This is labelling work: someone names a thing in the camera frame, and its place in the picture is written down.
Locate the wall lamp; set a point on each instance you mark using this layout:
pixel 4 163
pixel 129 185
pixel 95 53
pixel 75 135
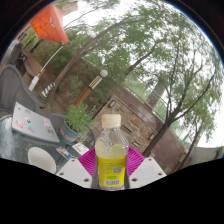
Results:
pixel 112 103
pixel 151 136

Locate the grey laptop with stickers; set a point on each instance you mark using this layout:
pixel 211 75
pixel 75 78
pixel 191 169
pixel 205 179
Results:
pixel 33 125

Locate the yellow blue striped cone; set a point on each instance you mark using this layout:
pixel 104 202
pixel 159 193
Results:
pixel 47 90

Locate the globe lamp post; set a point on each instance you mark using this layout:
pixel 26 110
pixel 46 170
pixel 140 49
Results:
pixel 88 90

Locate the clear bottle with yellow label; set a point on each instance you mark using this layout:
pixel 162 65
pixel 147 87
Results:
pixel 111 166

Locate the black laptop with stickers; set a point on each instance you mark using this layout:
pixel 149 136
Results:
pixel 66 152

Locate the white paper booklet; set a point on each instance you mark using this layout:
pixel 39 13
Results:
pixel 80 148

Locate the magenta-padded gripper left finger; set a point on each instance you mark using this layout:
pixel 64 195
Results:
pixel 75 173

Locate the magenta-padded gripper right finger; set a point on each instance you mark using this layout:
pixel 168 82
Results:
pixel 148 173

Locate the white mug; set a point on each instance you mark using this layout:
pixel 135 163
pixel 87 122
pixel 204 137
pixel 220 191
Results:
pixel 41 160

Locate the green plant in blue pot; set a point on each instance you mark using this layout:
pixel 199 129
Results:
pixel 69 133

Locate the orange canopy with white pole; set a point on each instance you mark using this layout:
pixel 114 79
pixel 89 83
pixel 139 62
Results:
pixel 50 23

